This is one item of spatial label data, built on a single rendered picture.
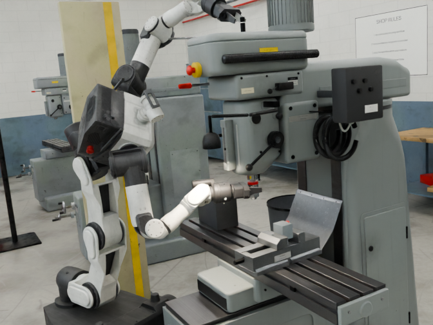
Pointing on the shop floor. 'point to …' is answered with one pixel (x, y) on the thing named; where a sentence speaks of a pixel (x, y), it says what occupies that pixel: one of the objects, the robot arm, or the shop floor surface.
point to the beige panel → (130, 271)
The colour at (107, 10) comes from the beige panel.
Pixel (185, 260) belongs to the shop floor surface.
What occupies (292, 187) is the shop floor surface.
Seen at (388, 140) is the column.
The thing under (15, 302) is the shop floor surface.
